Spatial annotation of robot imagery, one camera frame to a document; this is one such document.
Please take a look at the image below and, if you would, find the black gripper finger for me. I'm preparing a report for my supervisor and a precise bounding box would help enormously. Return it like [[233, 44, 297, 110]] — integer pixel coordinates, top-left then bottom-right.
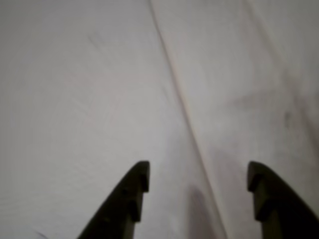
[[76, 160, 151, 239], [247, 161, 319, 239]]

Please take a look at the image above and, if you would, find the brown cardboard sheet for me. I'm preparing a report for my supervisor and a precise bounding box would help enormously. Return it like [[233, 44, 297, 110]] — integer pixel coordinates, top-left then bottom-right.
[[0, 0, 319, 239]]

